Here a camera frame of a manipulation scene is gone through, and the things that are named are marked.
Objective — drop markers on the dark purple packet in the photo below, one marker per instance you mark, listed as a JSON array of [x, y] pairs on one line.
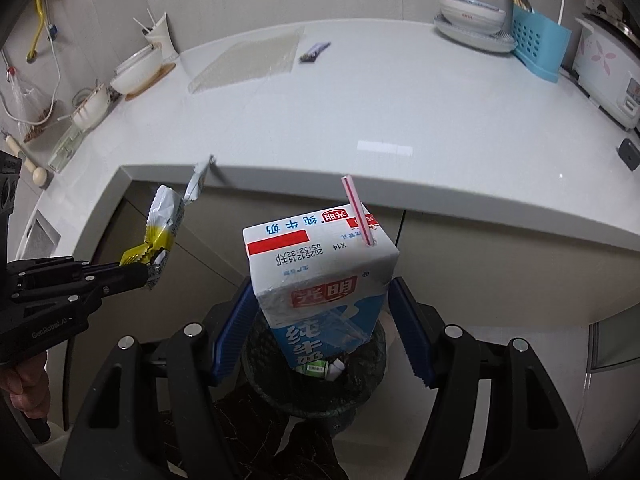
[[315, 52]]

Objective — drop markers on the white paper cup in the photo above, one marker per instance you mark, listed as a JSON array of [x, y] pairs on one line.
[[160, 37]]

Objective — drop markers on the yellow white snack wrapper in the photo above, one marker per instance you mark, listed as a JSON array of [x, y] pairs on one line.
[[162, 220]]

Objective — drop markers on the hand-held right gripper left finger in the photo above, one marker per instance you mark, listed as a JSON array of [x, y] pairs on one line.
[[232, 330]]

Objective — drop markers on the silver white sachet wrapper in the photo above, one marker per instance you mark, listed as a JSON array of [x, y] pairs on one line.
[[200, 180]]

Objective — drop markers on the white floral rice cooker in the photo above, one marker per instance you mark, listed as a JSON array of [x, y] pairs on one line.
[[605, 70]]

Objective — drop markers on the small white bowl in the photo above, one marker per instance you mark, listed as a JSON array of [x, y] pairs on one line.
[[90, 110]]

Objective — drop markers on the light blue cutlery holder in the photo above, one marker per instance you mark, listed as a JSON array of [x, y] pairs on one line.
[[542, 47]]

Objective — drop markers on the dark patterned trousers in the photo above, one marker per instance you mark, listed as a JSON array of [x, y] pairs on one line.
[[260, 450]]

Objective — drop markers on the round wooden coaster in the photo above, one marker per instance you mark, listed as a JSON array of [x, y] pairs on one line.
[[160, 77]]

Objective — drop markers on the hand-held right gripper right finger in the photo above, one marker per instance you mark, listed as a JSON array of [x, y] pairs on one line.
[[410, 335]]

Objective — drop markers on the blue patterned white bowl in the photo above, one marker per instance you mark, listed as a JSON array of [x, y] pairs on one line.
[[472, 12]]

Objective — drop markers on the black mesh trash bin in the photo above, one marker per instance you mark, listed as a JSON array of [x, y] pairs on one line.
[[260, 360]]

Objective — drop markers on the person's left hand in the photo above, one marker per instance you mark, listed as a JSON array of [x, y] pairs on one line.
[[30, 385]]

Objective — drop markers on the frosted glass panel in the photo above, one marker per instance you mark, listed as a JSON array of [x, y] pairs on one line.
[[617, 345]]

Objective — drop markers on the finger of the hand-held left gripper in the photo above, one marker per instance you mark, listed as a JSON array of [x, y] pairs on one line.
[[120, 287], [117, 271]]

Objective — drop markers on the clear plastic bag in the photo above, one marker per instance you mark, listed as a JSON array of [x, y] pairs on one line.
[[30, 110]]

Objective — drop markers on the clear glass container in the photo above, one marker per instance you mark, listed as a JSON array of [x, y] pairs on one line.
[[65, 150]]

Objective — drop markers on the large white bowl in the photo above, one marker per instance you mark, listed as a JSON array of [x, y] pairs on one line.
[[135, 72]]

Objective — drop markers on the blue white milk carton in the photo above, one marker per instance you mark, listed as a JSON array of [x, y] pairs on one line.
[[320, 280]]

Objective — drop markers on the red striped drinking straw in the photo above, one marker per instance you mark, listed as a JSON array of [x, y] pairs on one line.
[[357, 210]]

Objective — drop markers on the clear plastic sheet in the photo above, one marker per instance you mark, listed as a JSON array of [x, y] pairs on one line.
[[250, 60]]

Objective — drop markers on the blue patterned white plate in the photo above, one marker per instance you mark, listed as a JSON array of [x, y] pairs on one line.
[[475, 40]]

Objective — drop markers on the small grey box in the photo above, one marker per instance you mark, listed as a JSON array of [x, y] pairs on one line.
[[627, 154]]

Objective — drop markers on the white plastic stick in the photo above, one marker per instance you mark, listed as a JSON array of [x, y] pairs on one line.
[[561, 7]]

